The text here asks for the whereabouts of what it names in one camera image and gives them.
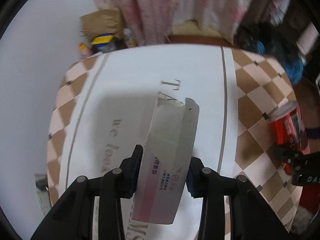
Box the red soda can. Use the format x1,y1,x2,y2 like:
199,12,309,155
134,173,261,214
268,101,310,176

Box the white pink toothpaste box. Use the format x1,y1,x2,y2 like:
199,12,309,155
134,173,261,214
132,98,200,224

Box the red blanket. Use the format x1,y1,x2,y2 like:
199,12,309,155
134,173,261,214
299,184,320,215

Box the checkered tablecloth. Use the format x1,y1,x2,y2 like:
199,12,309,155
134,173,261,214
47,45,302,239

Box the blue and black clothes pile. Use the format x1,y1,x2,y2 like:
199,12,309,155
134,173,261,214
234,22,304,85

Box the brown paper bag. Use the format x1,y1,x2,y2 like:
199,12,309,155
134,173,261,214
80,7,125,40

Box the pink floral curtain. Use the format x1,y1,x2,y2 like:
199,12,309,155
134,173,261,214
86,0,276,46

